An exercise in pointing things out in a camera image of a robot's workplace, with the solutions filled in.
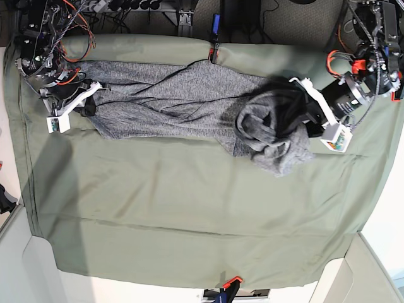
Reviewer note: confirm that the right orange black clamp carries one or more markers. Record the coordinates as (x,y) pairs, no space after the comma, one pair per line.
(397,96)

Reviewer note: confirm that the white power strip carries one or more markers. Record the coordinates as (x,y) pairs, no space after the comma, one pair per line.
(97,6)

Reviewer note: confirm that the blue clamp handle centre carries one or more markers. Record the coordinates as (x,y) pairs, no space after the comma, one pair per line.
(215,28)

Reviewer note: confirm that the aluminium frame bracket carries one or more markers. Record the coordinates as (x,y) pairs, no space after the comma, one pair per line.
(185,23)

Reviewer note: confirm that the green table cloth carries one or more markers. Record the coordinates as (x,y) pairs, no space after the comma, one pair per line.
(182,212)

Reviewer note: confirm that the grey heathered T-shirt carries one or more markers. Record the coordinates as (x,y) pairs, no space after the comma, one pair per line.
(198,100)

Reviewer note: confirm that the black power adapter right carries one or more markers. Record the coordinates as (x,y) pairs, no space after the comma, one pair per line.
(251,10)

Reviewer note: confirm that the black power adapter left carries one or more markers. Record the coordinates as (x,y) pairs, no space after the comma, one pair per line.
(229,12)

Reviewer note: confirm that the robot arm with orange wires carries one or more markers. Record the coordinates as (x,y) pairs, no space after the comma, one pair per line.
(43,61)
(378,60)

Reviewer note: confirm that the bottom orange black clamp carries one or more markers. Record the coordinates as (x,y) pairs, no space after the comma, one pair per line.
(229,290)

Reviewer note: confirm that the black power adapter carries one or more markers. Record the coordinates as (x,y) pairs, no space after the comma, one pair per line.
(229,12)
(251,10)

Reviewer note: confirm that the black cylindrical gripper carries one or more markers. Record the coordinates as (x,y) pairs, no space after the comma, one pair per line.
(58,88)
(343,96)

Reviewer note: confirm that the orange black clamp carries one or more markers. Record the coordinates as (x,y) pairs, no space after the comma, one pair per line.
(397,96)
(229,290)

